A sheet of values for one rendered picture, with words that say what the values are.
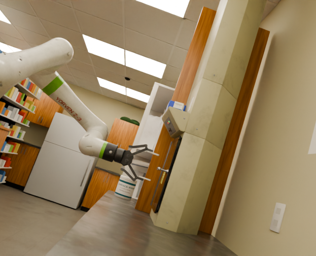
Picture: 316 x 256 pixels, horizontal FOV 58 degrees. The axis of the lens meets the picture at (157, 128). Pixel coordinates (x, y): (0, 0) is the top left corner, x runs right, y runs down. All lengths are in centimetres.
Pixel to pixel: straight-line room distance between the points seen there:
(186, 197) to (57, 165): 520
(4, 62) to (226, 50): 106
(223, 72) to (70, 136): 518
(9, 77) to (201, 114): 87
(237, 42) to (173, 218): 97
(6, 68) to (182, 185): 90
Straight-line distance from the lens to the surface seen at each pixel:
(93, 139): 149
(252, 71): 205
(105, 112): 712
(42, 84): 152
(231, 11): 172
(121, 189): 212
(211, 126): 149
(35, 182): 657
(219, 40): 162
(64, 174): 642
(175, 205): 143
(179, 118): 144
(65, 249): 71
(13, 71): 111
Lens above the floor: 115
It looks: 10 degrees up
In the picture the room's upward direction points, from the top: 19 degrees clockwise
